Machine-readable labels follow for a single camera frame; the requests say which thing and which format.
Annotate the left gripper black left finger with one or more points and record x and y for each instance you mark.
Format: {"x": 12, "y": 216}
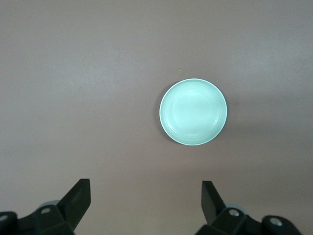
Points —
{"x": 73, "y": 205}

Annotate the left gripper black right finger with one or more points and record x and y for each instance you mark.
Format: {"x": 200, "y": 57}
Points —
{"x": 212, "y": 205}

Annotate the pale green round plate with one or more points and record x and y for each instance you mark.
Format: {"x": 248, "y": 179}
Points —
{"x": 193, "y": 112}

